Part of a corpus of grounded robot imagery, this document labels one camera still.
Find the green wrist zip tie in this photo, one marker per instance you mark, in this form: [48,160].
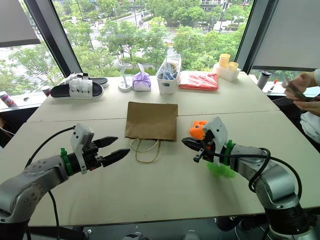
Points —
[67,162]
[228,152]

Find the person's left hand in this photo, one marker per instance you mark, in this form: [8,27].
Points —
[307,105]

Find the grey roller blind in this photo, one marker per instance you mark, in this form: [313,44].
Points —
[290,32]
[15,22]

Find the white black slide sandal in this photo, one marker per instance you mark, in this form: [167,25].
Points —
[98,81]
[77,90]

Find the white clothing of person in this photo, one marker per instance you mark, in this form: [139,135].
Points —
[311,126]

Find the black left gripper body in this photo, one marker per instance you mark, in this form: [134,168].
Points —
[92,157]

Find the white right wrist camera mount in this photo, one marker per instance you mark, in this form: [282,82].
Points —
[218,132]

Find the small white stand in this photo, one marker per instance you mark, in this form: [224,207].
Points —
[124,86]

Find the red patterned white can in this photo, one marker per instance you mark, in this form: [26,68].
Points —
[7,99]

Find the dark phone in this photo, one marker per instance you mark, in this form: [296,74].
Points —
[296,91]

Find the green right wrist zip tie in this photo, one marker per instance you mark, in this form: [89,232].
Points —
[228,152]

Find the person's right hand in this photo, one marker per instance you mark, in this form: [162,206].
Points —
[302,80]

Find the short yellow plastic cup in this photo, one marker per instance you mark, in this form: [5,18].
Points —
[233,67]

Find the dark window frame post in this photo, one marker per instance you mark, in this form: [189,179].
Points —
[250,37]
[55,37]

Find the green toy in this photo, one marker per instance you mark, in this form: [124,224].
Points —
[220,171]

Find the orange toy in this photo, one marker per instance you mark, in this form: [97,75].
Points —
[197,131]

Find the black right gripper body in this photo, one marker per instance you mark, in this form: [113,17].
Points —
[209,150]

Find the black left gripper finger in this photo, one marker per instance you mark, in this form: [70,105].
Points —
[106,141]
[115,156]

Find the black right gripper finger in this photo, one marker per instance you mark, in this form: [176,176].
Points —
[197,158]
[193,144]

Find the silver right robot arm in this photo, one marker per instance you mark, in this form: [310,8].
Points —
[275,180]

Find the white storage basket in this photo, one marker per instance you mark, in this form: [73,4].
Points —
[167,85]

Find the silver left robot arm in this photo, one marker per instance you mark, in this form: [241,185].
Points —
[37,175]

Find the red plastic packet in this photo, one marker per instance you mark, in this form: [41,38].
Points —
[198,80]

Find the tall yellow plastic cup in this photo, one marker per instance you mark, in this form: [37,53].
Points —
[224,60]

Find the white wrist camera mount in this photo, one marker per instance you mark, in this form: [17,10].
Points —
[79,135]
[218,132]

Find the purple tissue pack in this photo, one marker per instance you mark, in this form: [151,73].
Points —
[141,82]

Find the white plastic tray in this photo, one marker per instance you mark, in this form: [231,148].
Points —
[228,73]

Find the green left wrist zip tie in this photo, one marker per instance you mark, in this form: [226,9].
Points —
[67,162]

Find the grey tumbler with black lid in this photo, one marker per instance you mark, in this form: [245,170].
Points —
[263,80]

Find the red capped marker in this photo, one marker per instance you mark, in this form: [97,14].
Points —
[275,82]

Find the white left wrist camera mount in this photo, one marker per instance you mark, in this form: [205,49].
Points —
[79,135]

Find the clear plastic bag with items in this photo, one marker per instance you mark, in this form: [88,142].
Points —
[170,67]

